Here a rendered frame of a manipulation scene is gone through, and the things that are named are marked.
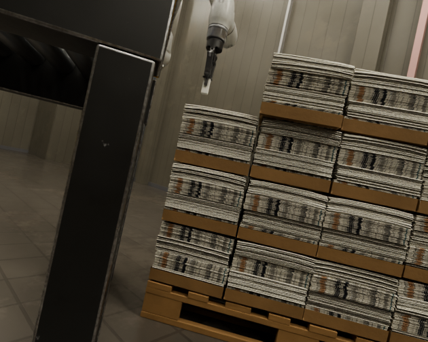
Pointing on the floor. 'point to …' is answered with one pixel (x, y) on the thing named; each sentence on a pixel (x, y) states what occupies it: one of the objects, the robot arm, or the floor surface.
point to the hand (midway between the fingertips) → (206, 86)
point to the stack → (299, 231)
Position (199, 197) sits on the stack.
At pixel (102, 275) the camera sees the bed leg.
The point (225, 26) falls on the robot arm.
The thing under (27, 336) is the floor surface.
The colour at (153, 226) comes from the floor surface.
